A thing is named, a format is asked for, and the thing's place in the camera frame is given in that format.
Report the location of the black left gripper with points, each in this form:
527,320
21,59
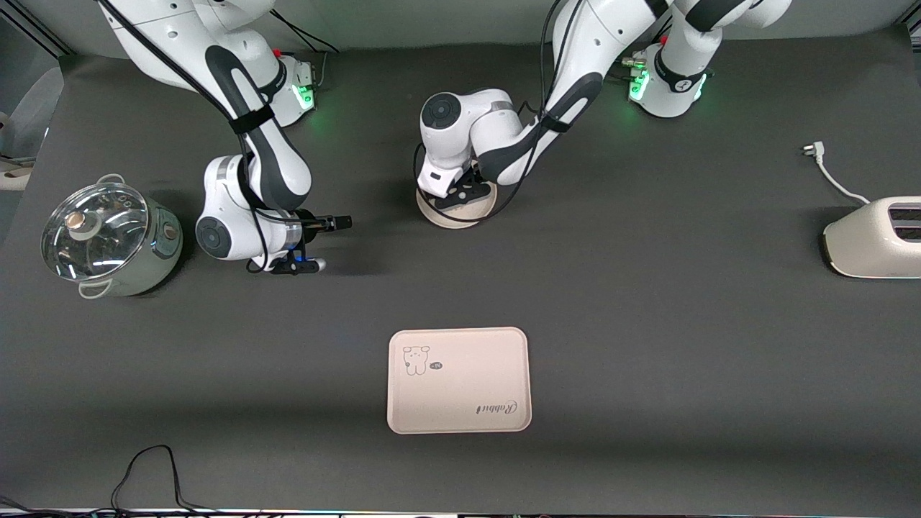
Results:
471,177

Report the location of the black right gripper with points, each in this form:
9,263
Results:
314,225

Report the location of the round beige plate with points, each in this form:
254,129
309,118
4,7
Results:
450,219

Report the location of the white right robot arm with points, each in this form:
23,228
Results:
280,173

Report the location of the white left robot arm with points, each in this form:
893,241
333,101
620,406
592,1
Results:
496,122

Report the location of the beige tray with bear print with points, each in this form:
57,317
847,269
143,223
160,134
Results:
468,385

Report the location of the pale green electric pot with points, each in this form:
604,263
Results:
155,252

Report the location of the glass pot lid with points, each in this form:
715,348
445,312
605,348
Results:
93,237

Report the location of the white toaster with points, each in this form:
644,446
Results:
874,241

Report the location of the black metal frame rail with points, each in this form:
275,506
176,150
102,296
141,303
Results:
43,37

